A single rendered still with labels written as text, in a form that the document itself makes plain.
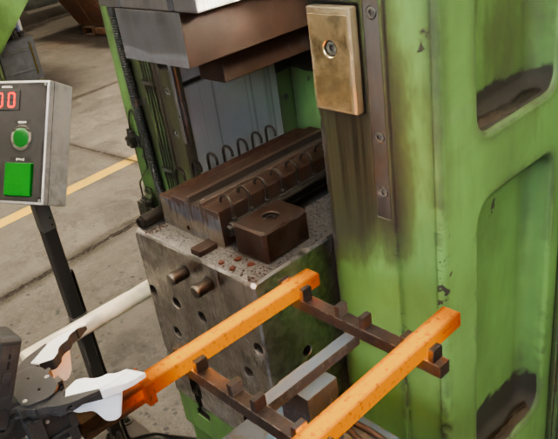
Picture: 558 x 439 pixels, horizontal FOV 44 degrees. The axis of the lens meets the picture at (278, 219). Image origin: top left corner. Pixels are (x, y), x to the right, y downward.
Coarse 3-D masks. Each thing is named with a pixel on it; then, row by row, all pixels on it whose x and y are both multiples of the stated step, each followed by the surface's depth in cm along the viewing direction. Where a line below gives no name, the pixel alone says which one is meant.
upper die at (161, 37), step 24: (240, 0) 120; (264, 0) 124; (288, 0) 128; (120, 24) 126; (144, 24) 121; (168, 24) 115; (192, 24) 114; (216, 24) 118; (240, 24) 122; (264, 24) 125; (288, 24) 130; (144, 48) 124; (168, 48) 118; (192, 48) 116; (216, 48) 119; (240, 48) 123
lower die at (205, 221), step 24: (264, 144) 160; (288, 144) 156; (312, 144) 151; (216, 168) 151; (240, 168) 147; (264, 168) 143; (288, 168) 143; (168, 192) 143; (192, 192) 137; (216, 192) 135; (240, 192) 136; (264, 192) 137; (312, 192) 147; (168, 216) 144; (192, 216) 137; (216, 216) 130; (240, 216) 134; (216, 240) 134
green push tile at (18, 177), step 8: (8, 168) 154; (16, 168) 154; (24, 168) 153; (32, 168) 153; (8, 176) 154; (16, 176) 154; (24, 176) 153; (32, 176) 153; (8, 184) 154; (16, 184) 154; (24, 184) 153; (8, 192) 154; (16, 192) 153; (24, 192) 153
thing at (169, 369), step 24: (288, 288) 106; (312, 288) 108; (240, 312) 102; (264, 312) 102; (216, 336) 98; (240, 336) 100; (168, 360) 94; (192, 360) 95; (144, 384) 90; (168, 384) 93; (96, 432) 87
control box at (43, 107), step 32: (0, 96) 156; (32, 96) 153; (64, 96) 157; (0, 128) 156; (32, 128) 153; (64, 128) 157; (0, 160) 156; (32, 160) 153; (64, 160) 158; (0, 192) 156; (32, 192) 153; (64, 192) 158
